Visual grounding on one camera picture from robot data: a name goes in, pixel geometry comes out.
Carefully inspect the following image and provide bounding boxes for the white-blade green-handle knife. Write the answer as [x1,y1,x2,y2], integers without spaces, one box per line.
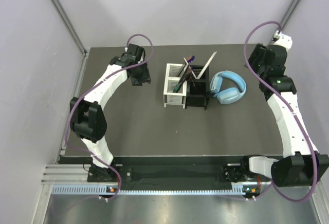
[173,61,191,93]

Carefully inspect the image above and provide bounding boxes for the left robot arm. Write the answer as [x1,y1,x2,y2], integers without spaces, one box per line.
[70,44,151,181]

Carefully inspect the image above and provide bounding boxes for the black knife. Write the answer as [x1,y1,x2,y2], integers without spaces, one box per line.
[178,63,190,84]

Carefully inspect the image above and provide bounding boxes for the perforated cable duct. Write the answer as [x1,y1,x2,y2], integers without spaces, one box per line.
[51,184,246,196]

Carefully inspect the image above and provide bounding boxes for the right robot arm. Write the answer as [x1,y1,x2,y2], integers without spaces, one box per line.
[240,31,328,187]

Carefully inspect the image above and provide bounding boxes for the purple cable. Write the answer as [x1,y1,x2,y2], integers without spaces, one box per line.
[64,33,154,204]
[243,21,318,204]

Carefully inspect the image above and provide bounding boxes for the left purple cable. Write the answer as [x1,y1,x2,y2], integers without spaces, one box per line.
[64,33,154,204]

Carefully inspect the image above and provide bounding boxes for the copper spoon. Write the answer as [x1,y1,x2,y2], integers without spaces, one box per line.
[187,55,195,63]

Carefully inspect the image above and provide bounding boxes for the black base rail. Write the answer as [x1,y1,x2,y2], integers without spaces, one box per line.
[84,154,273,191]

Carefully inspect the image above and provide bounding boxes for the blue fork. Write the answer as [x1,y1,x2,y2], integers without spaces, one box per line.
[206,89,218,97]

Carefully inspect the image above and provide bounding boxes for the white utensil container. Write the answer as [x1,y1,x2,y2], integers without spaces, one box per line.
[163,63,187,108]

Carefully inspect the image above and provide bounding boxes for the black utensil container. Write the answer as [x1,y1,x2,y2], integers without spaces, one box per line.
[185,68,210,110]

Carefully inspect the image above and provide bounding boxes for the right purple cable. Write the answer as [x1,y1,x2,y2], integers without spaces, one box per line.
[243,21,318,204]

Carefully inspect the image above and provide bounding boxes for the light blue headphones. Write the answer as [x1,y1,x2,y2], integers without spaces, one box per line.
[209,70,247,105]

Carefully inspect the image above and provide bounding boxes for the white chopstick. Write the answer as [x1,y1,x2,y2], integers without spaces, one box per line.
[189,66,197,79]
[195,51,216,80]
[199,51,218,78]

